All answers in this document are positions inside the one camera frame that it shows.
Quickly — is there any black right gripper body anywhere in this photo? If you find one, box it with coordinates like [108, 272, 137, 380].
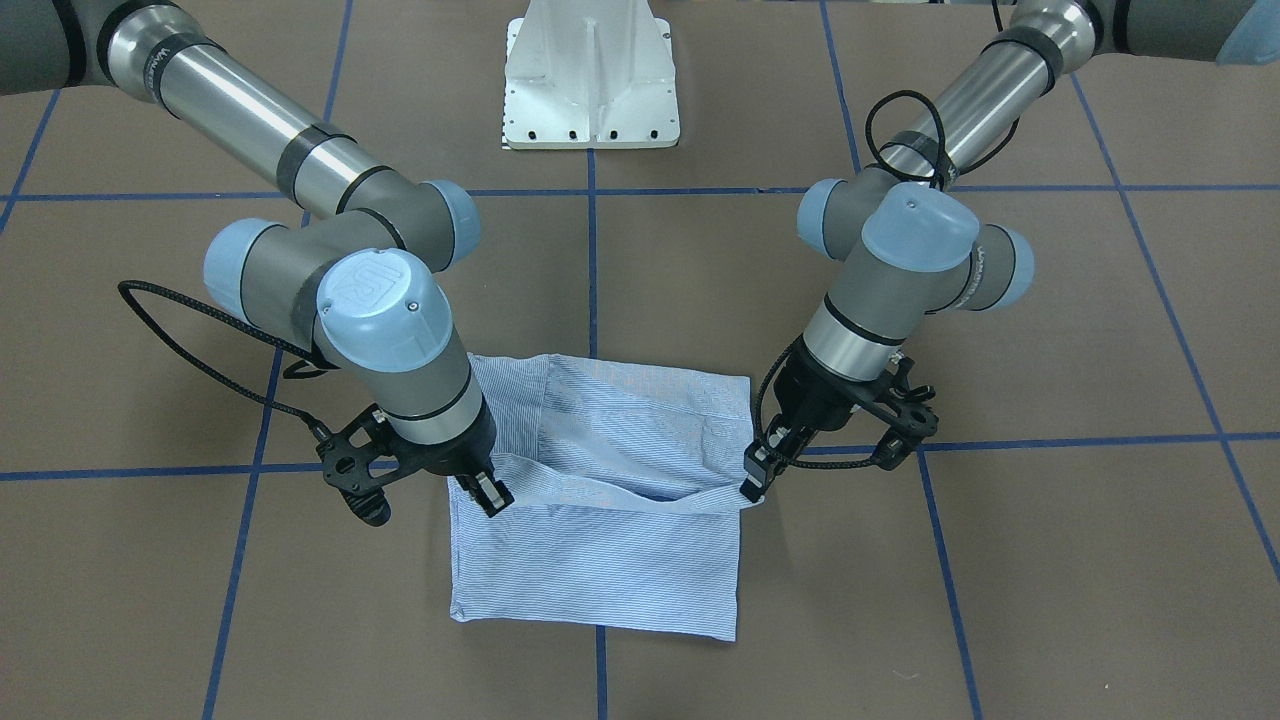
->
[317, 402, 502, 527]

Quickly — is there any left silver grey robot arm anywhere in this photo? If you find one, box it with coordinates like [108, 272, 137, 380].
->
[740, 1, 1277, 503]

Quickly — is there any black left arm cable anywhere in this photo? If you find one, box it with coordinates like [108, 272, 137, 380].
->
[750, 90, 1021, 471]

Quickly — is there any light blue striped shirt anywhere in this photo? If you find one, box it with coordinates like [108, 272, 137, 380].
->
[449, 354, 753, 642]

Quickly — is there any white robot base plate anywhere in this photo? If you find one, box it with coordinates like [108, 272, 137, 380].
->
[502, 1, 682, 151]

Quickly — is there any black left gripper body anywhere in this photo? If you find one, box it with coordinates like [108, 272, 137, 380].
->
[744, 340, 938, 482]

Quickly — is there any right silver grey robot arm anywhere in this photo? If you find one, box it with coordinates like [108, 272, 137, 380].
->
[1, 1, 515, 527]

